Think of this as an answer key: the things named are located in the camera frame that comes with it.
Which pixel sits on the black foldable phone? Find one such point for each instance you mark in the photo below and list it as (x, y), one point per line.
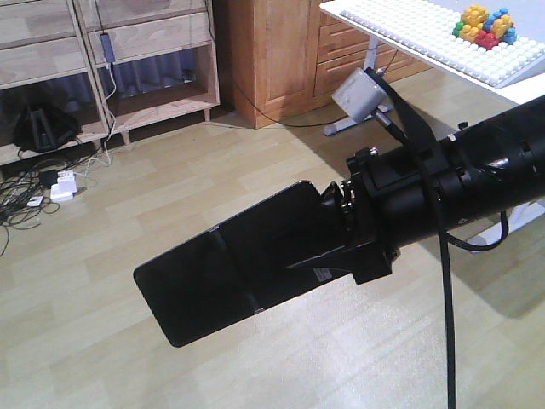
(237, 268)

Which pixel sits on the white building block baseplate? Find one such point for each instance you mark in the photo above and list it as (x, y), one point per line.
(426, 27)

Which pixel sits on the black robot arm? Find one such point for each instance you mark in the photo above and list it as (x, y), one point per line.
(428, 187)

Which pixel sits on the colourful building block pile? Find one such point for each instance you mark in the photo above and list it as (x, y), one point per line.
(485, 29)

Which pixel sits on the white power adapters on floor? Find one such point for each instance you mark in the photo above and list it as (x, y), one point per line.
(52, 185)

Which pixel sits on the wooden shelf unit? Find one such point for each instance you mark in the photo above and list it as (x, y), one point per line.
(51, 53)

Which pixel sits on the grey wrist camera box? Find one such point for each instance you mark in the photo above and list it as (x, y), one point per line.
(359, 95)

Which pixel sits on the black triangular stand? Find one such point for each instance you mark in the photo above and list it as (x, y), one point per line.
(43, 128)

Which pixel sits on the wooden drawer cabinet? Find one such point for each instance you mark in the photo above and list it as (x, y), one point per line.
(279, 59)

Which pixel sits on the grey usb hub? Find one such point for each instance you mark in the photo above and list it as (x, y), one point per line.
(106, 45)

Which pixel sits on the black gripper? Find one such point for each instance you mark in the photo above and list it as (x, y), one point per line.
(390, 210)

